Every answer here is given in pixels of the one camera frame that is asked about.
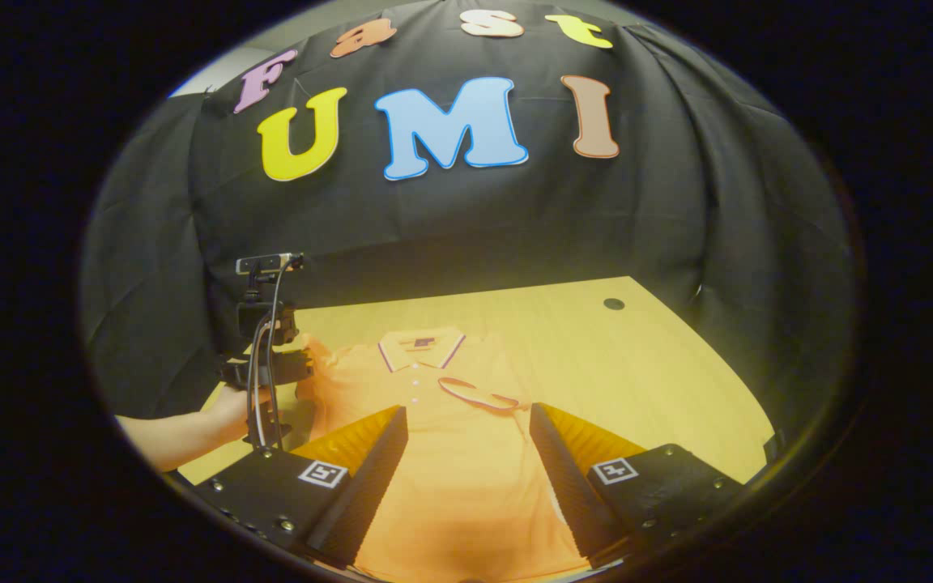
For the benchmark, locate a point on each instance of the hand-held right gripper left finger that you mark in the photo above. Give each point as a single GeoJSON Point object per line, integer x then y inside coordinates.
{"type": "Point", "coordinates": [365, 502]}

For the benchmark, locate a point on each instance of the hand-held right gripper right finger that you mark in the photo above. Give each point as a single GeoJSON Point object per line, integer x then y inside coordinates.
{"type": "Point", "coordinates": [568, 494]}

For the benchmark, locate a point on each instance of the black backdrop cloth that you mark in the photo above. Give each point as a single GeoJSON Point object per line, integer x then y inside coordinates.
{"type": "Point", "coordinates": [596, 219]}

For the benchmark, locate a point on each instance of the orange T-shirt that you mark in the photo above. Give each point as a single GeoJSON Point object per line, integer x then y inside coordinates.
{"type": "Point", "coordinates": [466, 486]}

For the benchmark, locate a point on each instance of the black table edge clamp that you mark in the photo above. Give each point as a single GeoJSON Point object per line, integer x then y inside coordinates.
{"type": "Point", "coordinates": [773, 447]}

